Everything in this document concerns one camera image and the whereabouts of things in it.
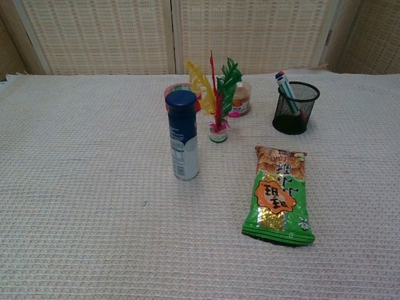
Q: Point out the black mesh pen holder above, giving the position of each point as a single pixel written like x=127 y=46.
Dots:
x=295 y=125

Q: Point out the blue capped marker pen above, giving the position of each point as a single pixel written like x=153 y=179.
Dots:
x=281 y=80

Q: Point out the blue capped white bottle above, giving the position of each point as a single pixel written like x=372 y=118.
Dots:
x=182 y=137

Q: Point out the colourful feather shuttlecock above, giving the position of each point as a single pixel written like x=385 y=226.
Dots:
x=217 y=106

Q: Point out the clear jar brown contents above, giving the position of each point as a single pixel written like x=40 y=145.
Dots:
x=242 y=100

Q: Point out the red tape roll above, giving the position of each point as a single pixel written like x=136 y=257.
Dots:
x=175 y=88

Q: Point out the green orange snack bag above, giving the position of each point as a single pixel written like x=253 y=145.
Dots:
x=276 y=200

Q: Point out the white woven tablecloth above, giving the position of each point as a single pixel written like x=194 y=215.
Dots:
x=93 y=203

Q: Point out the bamboo folding screen panel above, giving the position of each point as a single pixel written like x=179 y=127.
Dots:
x=368 y=34
x=103 y=34
x=12 y=40
x=256 y=31

